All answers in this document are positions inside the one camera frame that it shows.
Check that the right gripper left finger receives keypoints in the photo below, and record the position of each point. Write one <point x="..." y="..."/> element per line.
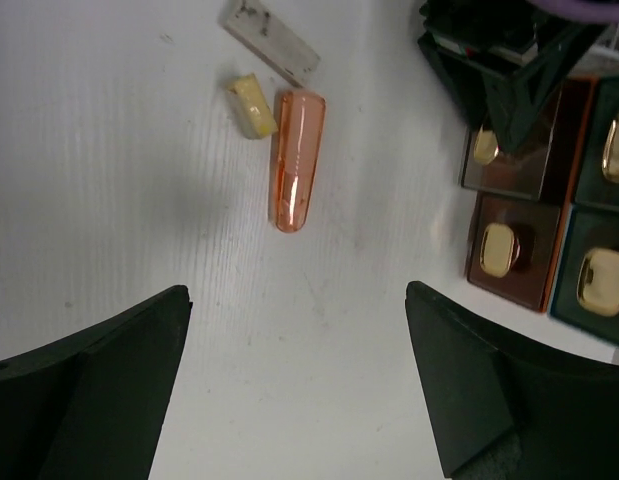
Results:
<point x="92" y="405"/>

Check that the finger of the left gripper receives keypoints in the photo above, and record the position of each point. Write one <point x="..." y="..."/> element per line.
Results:
<point x="516" y="94"/>

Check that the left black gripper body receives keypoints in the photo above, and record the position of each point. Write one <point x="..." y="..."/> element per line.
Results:
<point x="513" y="44"/>

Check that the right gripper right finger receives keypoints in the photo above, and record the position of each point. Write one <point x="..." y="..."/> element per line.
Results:
<point x="504" y="406"/>

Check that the clear smoked drawer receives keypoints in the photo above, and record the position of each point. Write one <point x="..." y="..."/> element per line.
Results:
<point x="514" y="150"/>

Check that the teal drawer box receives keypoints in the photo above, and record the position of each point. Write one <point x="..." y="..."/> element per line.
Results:
<point x="545" y="229"/>

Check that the orange marker pen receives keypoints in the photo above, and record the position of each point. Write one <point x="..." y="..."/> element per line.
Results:
<point x="300" y="116"/>

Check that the grey white eraser block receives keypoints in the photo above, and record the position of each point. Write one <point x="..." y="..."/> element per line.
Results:
<point x="263" y="33"/>

